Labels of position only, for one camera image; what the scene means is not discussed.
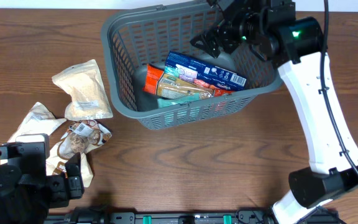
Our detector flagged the tissue multipack blue side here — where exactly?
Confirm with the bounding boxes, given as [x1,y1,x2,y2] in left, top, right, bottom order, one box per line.
[164,51,247,91]

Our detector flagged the beige paper pouch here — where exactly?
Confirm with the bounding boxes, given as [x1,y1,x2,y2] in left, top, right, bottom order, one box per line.
[0,101,67,166]

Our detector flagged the orange cracker sleeve pack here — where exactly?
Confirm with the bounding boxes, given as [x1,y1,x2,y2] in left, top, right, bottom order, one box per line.
[143,64,233,100]

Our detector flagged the beige pouch with label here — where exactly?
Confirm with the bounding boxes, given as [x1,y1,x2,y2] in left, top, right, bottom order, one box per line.
[52,59,113,121]

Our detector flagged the teal snack packet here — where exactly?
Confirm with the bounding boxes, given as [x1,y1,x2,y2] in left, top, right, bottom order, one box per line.
[157,93,200,108]

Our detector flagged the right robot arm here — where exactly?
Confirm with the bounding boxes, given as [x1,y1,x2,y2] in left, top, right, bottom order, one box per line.
[191,1,358,223]

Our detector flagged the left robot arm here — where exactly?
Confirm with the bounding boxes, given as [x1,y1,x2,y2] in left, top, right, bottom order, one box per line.
[0,152,85,223]

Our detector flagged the brown cookie snack pouch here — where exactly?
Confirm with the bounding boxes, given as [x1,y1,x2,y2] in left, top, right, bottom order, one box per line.
[46,120,112,187]

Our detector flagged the grey plastic lattice basket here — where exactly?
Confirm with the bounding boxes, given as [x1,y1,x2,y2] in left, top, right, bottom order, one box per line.
[101,1,282,129]

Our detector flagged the right black cable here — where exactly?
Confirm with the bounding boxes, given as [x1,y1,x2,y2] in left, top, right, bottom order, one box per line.
[319,0,358,211]

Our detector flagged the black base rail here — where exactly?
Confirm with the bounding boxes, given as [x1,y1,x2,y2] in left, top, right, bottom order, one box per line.
[44,208,274,224]

